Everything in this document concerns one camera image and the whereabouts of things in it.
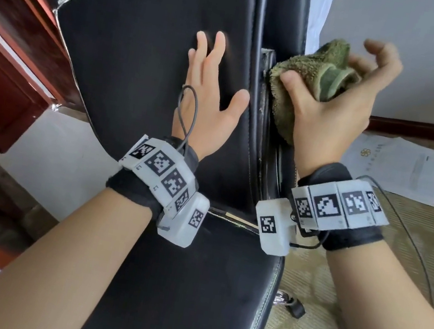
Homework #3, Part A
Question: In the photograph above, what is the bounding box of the person's right hand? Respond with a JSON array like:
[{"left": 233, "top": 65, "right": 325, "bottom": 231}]
[{"left": 264, "top": 25, "right": 408, "bottom": 191}]

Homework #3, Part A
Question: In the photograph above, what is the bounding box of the person's left hand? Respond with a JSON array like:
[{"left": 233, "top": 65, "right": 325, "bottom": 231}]
[{"left": 167, "top": 27, "right": 261, "bottom": 167}]

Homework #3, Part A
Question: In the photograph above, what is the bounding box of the green cleaning cloth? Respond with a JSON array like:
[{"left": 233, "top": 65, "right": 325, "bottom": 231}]
[{"left": 258, "top": 29, "right": 369, "bottom": 156}]

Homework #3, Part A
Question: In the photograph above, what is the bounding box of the black leather chair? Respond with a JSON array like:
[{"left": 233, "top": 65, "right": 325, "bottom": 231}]
[{"left": 0, "top": 0, "right": 357, "bottom": 329}]

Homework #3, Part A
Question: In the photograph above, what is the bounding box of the person's left forearm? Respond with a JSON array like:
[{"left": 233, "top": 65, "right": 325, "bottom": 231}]
[{"left": 0, "top": 170, "right": 158, "bottom": 329}]

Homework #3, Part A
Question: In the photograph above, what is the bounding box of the white marker left wristband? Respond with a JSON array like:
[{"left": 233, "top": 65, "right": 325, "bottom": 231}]
[{"left": 103, "top": 129, "right": 205, "bottom": 225}]

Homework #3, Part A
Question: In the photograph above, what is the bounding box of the white marker wristband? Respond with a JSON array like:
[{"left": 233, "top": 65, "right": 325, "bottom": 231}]
[
  {"left": 103, "top": 129, "right": 205, "bottom": 225},
  {"left": 283, "top": 155, "right": 399, "bottom": 259}
]

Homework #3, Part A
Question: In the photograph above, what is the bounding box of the white marker right wristband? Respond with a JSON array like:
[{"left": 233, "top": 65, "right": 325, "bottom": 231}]
[{"left": 283, "top": 155, "right": 399, "bottom": 259}]

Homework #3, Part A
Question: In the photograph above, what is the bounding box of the white paper sheet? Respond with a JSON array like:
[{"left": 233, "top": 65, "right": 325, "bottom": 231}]
[{"left": 337, "top": 128, "right": 434, "bottom": 206}]

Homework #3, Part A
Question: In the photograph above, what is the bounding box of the thin black cable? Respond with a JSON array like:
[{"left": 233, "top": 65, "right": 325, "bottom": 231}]
[
  {"left": 343, "top": 174, "right": 434, "bottom": 307},
  {"left": 168, "top": 83, "right": 203, "bottom": 156}
]

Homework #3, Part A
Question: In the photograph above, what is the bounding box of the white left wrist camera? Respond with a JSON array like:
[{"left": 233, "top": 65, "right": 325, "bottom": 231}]
[{"left": 154, "top": 187, "right": 213, "bottom": 252}]

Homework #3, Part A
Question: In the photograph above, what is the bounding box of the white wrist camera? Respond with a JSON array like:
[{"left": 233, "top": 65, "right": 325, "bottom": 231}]
[
  {"left": 248, "top": 192, "right": 305, "bottom": 259},
  {"left": 154, "top": 187, "right": 213, "bottom": 252}
]

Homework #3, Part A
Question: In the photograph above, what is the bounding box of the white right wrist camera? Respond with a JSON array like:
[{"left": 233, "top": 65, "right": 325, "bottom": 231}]
[{"left": 248, "top": 192, "right": 305, "bottom": 259}]

